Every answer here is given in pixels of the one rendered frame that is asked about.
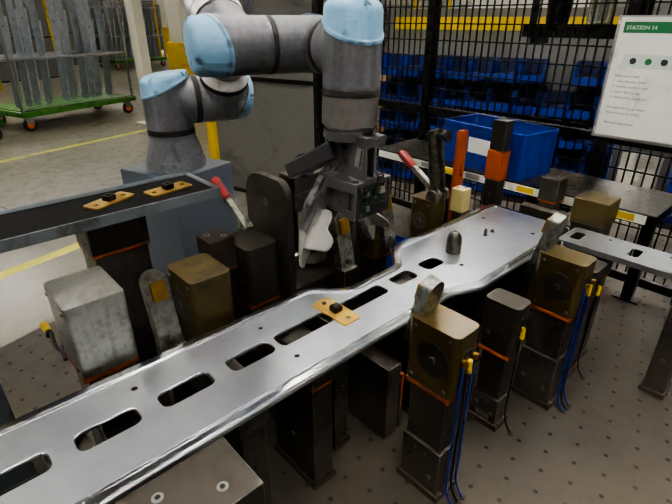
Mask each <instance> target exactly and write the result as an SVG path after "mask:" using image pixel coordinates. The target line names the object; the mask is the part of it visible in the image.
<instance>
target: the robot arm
mask: <svg viewBox="0 0 672 504"><path fill-rule="evenodd" d="M179 1H180V3H181V5H182V7H183V9H184V12H185V14H186V16H187V18H186V19H185V21H184V26H183V39H184V47H185V53H186V56H187V61H188V65H189V67H190V69H191V71H192V72H193V73H194V74H195V75H189V73H188V72H187V70H186V69H176V70H167V71H161V72H156V73H152V74H149V75H146V76H144V77H142V79H141V80H140V91H141V96H140V98H141V100H142V104H143V110H144V115H145V121H146V127H147V132H148V145H147V154H146V158H145V162H146V168H147V170H148V171H151V172H154V173H163V174H173V173H180V172H185V171H186V172H189V171H194V170H197V169H200V168H202V167H204V166H205V165H206V156H205V153H204V152H203V150H202V147H201V145H200V143H199V140H198V138H197V136H196V132H195V123H203V122H214V121H226V120H230V121H234V120H237V119H243V118H245V117H247V116H248V115H249V114H250V112H251V110H252V107H253V101H254V97H253V94H254V89H253V84H252V80H251V78H250V75H277V74H296V73H319V74H322V123H323V124H324V133H323V136H324V138H325V139H327V140H330V141H328V142H326V143H324V144H322V145H320V146H318V147H316V148H314V149H312V150H310V151H309V152H307V153H302V154H299V155H297V156H296V157H295V158H294V159H293V160H291V161H289V162H288V163H286V164H285V169H286V172H287V174H288V177H289V178H295V177H298V176H299V177H302V178H306V177H309V176H311V175H312V174H313V173H314V172H315V171H316V170H318V169H320V168H322V167H324V170H320V175H319V176H318V178H317V179H316V180H315V181H316V182H315V183H314V186H313V188H312V190H311V191H310V193H309V194H308V196H307V198H306V200H305V202H304V205H303V209H302V214H301V220H300V226H299V229H300V234H299V265H300V267H302V268H305V266H306V263H307V261H308V259H309V257H310V251H311V250H315V251H322V252H326V251H328V250H329V249H330V248H331V247H332V244H333V238H332V236H331V234H330V233H329V231H328V227H329V224H330V222H331V220H332V212H331V211H330V210H328V209H324V207H325V204H326V207H327V208H330V209H334V210H336V211H338V212H340V214H341V215H343V217H344V218H346V219H348V220H351V221H353V222H355V220H358V221H359V222H360V223H361V225H362V231H363V232H364V233H365V234H366V235H367V236H368V237H369V238H370V239H371V240H373V239H374V237H375V226H382V227H389V226H390V223H389V221H388V220H387V219H386V218H385V217H384V216H382V215H381V214H379V212H382V211H384V210H385V209H386V210H388V208H389V196H390V183H391V175H389V174H386V173H383V172H382V171H380V170H378V169H376V154H377V147H379V146H383V145H385V141H386V135H385V134H381V133H377V132H376V128H375V126H376V125H377V118H378V103H379V89H380V73H381V57H382V41H383V40H384V31H383V6H382V4H381V3H380V2H379V1H377V0H327V1H326V2H325V4H324V8H323V15H319V14H314V13H306V14H302V15H251V10H252V3H253V0H179ZM386 188H387V192H386Z"/></svg>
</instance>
